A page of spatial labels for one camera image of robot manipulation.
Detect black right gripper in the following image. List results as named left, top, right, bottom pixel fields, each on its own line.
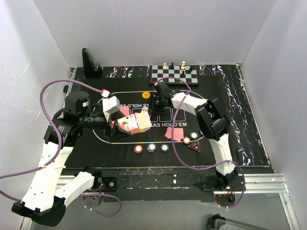
left=146, top=95, right=165, bottom=116

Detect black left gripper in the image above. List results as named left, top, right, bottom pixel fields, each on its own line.
left=79, top=110, right=133, bottom=141

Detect red playing card box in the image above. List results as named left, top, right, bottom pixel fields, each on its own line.
left=117, top=114, right=139, bottom=133

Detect yellow big blind button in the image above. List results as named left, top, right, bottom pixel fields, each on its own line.
left=142, top=92, right=151, bottom=99

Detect red poker chip stack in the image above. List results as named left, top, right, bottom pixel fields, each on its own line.
left=134, top=145, right=143, bottom=154

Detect red-backed playing card deck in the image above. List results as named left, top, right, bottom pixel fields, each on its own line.
left=131, top=111, right=152, bottom=134

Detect blue poker chip stack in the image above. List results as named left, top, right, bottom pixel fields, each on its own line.
left=147, top=143, right=156, bottom=153

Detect red chips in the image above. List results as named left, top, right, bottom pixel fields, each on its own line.
left=182, top=137, right=191, bottom=145

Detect green chips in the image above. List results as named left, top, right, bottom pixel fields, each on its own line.
left=190, top=132, right=198, bottom=139

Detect green poker chip stack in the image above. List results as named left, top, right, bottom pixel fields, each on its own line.
left=160, top=144, right=169, bottom=152

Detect black triangular all-in marker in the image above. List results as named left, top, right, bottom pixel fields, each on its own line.
left=188, top=141, right=201, bottom=152

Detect dealt red-backed playing card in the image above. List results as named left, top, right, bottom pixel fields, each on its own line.
left=174, top=128, right=184, bottom=141

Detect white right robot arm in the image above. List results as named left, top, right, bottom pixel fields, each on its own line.
left=150, top=81, right=238, bottom=191

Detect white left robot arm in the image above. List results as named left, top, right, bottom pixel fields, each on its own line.
left=12, top=91, right=126, bottom=227

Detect black white chessboard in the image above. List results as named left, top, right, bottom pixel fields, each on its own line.
left=149, top=65, right=200, bottom=88

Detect white chess piece right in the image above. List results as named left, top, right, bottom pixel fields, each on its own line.
left=180, top=61, right=185, bottom=70

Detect black poker table mat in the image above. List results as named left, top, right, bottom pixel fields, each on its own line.
left=62, top=65, right=243, bottom=168

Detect black card dealer shoe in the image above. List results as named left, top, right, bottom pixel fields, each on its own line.
left=82, top=48, right=103, bottom=79

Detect black case corner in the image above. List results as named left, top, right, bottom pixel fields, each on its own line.
left=207, top=214, right=267, bottom=230

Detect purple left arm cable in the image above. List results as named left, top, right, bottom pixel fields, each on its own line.
left=0, top=80, right=122, bottom=217

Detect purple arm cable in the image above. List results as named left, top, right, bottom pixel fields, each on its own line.
left=153, top=77, right=247, bottom=209
left=0, top=80, right=122, bottom=217

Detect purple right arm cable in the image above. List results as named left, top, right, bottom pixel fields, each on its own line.
left=153, top=77, right=247, bottom=209

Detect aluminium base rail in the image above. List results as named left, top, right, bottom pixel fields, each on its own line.
left=30, top=172, right=290, bottom=195

